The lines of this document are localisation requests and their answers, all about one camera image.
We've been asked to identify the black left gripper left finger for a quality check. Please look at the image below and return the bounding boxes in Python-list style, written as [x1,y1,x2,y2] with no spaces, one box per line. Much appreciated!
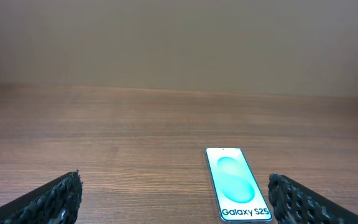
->
[0,170,83,224]

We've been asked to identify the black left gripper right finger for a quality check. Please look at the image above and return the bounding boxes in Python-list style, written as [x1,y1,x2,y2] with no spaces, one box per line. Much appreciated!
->
[268,174,358,224]

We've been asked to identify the Galaxy S25 smartphone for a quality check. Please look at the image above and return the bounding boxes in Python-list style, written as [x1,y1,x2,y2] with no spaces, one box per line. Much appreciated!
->
[205,147,273,223]

